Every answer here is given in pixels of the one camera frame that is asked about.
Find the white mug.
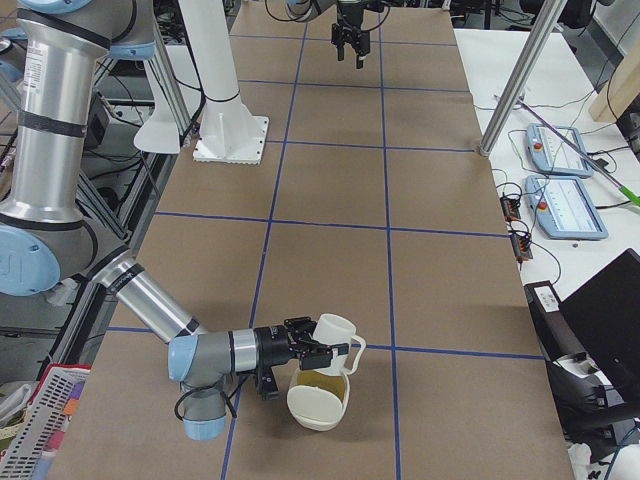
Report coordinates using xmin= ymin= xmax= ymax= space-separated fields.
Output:
xmin=313 ymin=313 xmax=367 ymax=376

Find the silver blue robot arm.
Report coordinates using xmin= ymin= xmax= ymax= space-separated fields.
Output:
xmin=285 ymin=0 xmax=371 ymax=69
xmin=1 ymin=1 xmax=338 ymax=440

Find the aluminium frame post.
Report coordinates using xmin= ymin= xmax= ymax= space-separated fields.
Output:
xmin=479 ymin=0 xmax=567 ymax=157

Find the black laptop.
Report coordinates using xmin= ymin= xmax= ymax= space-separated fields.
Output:
xmin=560 ymin=248 xmax=639 ymax=401

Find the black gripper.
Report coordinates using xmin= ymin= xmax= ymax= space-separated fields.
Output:
xmin=331 ymin=1 xmax=370 ymax=69
xmin=254 ymin=316 xmax=333 ymax=373

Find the pink rod with green tip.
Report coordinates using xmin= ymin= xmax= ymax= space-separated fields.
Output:
xmin=514 ymin=98 xmax=640 ymax=206

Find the upper blue teach pendant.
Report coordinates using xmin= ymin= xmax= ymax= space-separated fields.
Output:
xmin=525 ymin=123 xmax=594 ymax=178

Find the blue teach pendant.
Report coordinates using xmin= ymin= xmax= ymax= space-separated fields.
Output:
xmin=524 ymin=175 xmax=608 ymax=241
xmin=525 ymin=123 xmax=594 ymax=178

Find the white perforated plastic basket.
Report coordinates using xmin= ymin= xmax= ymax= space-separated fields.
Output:
xmin=1 ymin=364 xmax=91 ymax=479

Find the cream plastic bowl container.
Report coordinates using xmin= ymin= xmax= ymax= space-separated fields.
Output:
xmin=286 ymin=369 xmax=350 ymax=431

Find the white camera stand column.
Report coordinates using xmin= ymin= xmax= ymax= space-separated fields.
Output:
xmin=179 ymin=0 xmax=269 ymax=164

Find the lower blue teach pendant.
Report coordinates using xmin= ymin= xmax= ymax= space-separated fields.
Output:
xmin=524 ymin=175 xmax=608 ymax=241

